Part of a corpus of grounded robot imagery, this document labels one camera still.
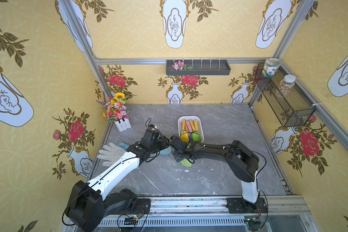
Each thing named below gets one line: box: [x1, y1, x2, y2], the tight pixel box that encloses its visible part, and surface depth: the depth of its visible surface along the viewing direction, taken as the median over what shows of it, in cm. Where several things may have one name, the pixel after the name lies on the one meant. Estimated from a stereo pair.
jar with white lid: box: [276, 74, 297, 98], surface depth 74 cm
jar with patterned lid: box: [261, 58, 282, 78], surface depth 87 cm
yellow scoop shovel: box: [180, 118, 189, 143], surface depth 99 cm
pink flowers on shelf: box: [171, 60, 194, 71], surface depth 89 cm
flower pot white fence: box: [96, 91, 132, 132], surface depth 100 cm
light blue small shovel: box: [159, 145, 172, 155], surface depth 76 cm
